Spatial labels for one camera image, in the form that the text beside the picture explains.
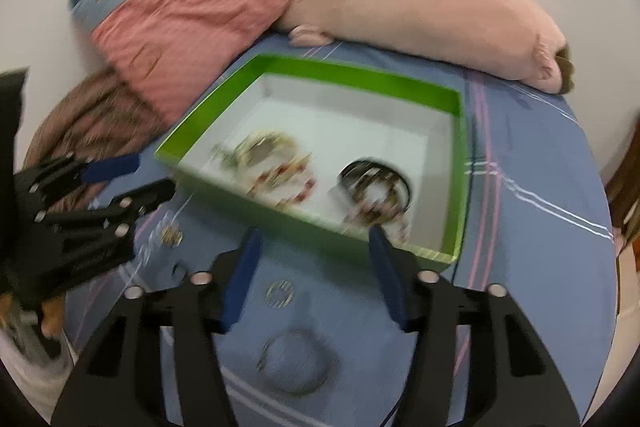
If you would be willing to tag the green cardboard box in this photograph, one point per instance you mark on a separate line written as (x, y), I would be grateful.
(350, 77)

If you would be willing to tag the white clothing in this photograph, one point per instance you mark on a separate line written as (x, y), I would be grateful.
(30, 372)

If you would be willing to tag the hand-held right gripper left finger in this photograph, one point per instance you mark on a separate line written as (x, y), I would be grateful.
(245, 267)

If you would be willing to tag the brown patterned blanket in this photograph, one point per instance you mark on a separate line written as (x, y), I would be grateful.
(100, 117)

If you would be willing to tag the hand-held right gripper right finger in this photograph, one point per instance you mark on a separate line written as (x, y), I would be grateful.
(387, 272)

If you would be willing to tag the black wristwatch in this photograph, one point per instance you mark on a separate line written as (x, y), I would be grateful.
(350, 169)

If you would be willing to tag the silver bangle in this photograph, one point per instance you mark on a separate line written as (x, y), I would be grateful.
(325, 372)

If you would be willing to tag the pink plush pig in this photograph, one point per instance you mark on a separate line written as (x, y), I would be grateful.
(425, 17)

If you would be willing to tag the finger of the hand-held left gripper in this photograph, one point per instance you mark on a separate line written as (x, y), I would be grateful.
(145, 199)
(112, 168)

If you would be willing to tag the blue checked bed sheet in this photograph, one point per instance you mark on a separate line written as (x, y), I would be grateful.
(525, 257)

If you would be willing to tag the wooden chair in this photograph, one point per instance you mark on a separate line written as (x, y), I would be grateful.
(627, 197)

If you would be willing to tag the person's left hand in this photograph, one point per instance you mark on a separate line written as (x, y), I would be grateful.
(50, 319)

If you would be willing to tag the white wristwatch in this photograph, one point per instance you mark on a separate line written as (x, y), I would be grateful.
(260, 152)

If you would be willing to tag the pink dotted plush pillow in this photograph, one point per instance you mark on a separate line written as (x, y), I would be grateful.
(200, 17)

